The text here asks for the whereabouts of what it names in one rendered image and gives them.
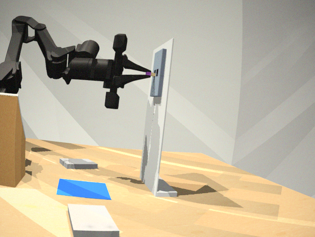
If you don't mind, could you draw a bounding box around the blue flat square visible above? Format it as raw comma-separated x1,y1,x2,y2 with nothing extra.
56,178,111,200

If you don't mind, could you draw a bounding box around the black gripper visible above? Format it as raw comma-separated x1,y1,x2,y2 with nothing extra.
87,34,151,109

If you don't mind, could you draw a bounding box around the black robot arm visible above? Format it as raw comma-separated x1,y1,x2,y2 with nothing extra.
0,16,100,94

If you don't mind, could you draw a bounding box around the white flat slab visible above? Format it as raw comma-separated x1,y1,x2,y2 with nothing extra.
59,158,98,169

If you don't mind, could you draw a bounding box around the white rectangular slab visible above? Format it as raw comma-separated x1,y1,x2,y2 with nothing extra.
68,204,120,237

